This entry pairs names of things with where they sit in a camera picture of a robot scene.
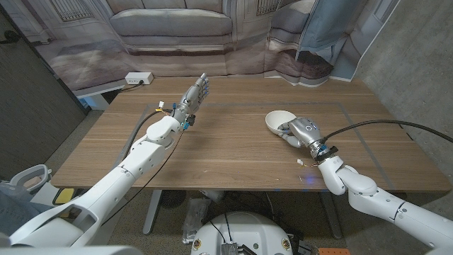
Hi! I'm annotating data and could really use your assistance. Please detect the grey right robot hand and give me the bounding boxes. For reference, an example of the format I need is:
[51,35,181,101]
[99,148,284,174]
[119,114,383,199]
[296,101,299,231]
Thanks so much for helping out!
[277,116,332,160]

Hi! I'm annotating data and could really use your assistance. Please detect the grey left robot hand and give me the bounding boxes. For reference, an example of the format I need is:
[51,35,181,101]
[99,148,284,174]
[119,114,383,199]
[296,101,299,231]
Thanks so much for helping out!
[172,72,210,123]

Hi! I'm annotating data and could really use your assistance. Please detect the white ceramic bowl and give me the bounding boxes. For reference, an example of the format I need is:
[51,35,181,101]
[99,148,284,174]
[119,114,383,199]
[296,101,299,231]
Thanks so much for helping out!
[265,110,297,136]

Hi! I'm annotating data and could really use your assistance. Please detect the white power strip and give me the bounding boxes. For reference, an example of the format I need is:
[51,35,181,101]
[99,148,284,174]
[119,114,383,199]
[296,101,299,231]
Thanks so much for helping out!
[125,72,154,86]

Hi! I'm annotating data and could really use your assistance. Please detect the printed sofa room backdrop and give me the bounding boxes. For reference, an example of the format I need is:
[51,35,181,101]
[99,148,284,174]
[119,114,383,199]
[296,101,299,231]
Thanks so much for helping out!
[3,0,403,98]

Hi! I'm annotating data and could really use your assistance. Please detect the grey table leg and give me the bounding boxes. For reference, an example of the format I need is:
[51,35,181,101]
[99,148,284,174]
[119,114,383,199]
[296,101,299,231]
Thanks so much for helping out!
[320,191,343,240]
[142,190,163,236]

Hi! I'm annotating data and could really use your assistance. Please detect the white side table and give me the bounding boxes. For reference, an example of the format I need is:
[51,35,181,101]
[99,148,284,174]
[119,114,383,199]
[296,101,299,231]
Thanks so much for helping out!
[74,84,127,111]

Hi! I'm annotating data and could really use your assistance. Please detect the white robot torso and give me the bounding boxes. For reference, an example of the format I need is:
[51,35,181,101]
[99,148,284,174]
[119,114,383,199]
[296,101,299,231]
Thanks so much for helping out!
[190,211,294,255]

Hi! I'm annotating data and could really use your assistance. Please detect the clear plastic bag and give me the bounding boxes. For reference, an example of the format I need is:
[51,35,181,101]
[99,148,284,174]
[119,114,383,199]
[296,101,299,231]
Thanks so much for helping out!
[182,197,212,244]

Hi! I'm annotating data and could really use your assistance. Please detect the orange box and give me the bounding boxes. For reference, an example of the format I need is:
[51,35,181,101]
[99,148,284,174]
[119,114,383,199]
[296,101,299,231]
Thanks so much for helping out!
[318,247,351,255]

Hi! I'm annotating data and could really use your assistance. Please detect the yellow and black pad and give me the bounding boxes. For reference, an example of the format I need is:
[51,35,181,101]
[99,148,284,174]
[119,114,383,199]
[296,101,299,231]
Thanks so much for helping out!
[52,187,77,206]

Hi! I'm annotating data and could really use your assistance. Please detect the person leg in blue jeans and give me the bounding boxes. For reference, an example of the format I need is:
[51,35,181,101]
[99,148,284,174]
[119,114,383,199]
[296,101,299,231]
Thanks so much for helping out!
[0,187,43,237]

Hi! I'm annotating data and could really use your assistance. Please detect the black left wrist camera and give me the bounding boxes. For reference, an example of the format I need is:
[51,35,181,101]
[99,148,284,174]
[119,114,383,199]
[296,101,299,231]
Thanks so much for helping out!
[180,113,195,131]

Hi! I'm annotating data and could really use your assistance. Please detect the black power strip cable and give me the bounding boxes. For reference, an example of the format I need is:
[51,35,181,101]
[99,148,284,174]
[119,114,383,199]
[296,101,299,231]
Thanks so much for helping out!
[118,80,145,94]

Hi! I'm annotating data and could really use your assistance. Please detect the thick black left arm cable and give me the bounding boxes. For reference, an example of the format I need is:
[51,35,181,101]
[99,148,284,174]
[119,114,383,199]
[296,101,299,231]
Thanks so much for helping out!
[122,108,174,164]

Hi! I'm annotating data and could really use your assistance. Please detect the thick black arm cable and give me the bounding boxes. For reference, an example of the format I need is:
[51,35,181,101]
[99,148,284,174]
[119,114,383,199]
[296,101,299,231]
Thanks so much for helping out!
[122,108,174,164]
[321,119,453,145]

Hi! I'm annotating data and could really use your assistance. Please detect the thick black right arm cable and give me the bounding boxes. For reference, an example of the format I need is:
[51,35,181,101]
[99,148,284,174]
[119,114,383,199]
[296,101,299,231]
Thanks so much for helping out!
[321,119,453,145]

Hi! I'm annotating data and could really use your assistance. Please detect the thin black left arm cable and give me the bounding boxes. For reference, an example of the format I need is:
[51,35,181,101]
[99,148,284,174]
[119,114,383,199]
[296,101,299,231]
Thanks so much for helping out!
[101,129,185,227]

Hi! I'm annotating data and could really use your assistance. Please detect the white grey plastic frame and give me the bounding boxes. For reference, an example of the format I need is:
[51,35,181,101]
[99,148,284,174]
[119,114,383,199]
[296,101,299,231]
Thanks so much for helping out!
[0,164,53,196]

